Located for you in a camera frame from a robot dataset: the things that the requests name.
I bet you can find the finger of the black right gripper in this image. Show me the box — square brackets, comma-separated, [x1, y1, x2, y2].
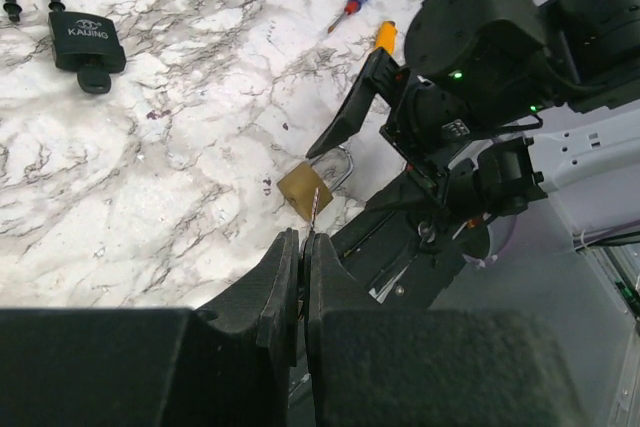
[365, 169, 445, 212]
[306, 48, 400, 157]

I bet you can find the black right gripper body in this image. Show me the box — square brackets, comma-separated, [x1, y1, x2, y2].
[377, 64, 470, 197]

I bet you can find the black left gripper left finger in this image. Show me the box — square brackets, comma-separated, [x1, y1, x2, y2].
[197, 228, 299, 365]

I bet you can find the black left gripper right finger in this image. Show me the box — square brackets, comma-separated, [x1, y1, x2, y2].
[303, 232, 360, 317]

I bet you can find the silver key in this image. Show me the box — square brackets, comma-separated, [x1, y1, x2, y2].
[307, 187, 320, 235]

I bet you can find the brass padlock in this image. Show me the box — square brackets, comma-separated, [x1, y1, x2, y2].
[277, 146, 354, 222]

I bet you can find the black padlock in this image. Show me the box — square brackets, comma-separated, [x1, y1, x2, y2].
[3, 0, 126, 77]

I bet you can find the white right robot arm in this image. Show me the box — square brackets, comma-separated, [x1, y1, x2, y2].
[308, 0, 639, 220]

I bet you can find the yellow utility knife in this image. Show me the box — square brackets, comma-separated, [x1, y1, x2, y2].
[374, 21, 397, 55]

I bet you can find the black base frame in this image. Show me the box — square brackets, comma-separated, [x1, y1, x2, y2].
[289, 166, 516, 398]

